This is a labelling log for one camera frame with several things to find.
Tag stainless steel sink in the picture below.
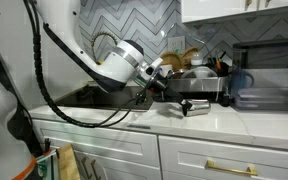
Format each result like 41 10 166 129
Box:
53 83 155 111

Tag round wooden cutting board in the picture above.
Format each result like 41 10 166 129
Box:
159 50 183 71

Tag white mug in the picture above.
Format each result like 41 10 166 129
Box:
159 64 174 79

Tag silver metal cup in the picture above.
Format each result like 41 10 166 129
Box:
183 98 212 118

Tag clear plastic bowl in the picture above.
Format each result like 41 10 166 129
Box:
182 65 218 80

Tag clear baby bottle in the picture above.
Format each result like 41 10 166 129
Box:
190 51 204 68

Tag gold drawer handle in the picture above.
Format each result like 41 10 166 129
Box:
206 159 259 177

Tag dark translucent appliance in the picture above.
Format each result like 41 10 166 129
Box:
230 37 288 113

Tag white cabinet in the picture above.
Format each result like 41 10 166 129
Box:
181 0 288 24
30 118 288 180

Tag dark cabinet door handle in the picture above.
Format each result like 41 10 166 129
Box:
89 159 102 180
80 156 92 180

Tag white upper cabinet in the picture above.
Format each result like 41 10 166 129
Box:
181 0 288 24

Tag black utensil holder with utensils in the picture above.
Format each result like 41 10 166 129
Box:
207 49 230 78

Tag wooden cutting board with handle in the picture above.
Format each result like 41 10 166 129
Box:
180 46 200 70

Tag white lower cabinet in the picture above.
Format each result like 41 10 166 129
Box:
30 118 288 180

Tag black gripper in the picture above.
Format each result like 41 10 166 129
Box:
147 75 194 117

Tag white wall outlet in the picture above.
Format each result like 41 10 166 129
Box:
167 35 187 54

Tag steel dish rack black pegs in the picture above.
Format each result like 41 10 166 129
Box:
163 66 231 104

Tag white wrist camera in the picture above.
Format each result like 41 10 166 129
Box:
145 57 164 78

